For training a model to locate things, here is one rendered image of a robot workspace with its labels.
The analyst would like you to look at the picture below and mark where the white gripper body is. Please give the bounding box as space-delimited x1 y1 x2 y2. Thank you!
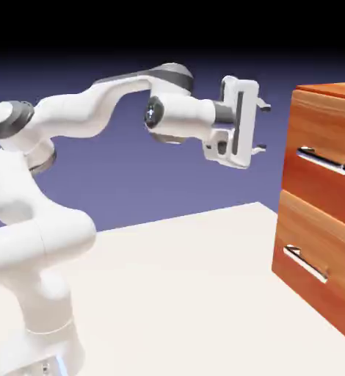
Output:
219 75 261 170

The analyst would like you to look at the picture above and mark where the wooden drawer front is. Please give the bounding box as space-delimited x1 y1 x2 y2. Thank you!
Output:
281 88 345 233
271 189 345 344

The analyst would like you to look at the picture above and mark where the wooden cabinet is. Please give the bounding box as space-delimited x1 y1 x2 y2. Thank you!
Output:
271 81 345 345

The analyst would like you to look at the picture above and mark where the silver drawer handle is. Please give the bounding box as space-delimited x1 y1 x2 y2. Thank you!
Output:
296 145 345 176
283 244 329 284

